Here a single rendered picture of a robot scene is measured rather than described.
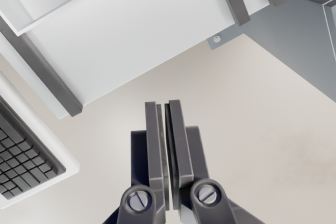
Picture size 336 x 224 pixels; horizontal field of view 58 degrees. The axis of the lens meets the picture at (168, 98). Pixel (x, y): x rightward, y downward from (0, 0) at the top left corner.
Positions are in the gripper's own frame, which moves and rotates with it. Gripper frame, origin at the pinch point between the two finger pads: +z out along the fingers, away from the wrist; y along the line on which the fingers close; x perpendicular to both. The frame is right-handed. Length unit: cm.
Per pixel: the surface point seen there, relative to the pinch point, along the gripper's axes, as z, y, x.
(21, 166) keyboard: 26, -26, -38
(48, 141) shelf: 30, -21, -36
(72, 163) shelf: 29, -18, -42
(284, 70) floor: 104, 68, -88
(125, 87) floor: 99, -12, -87
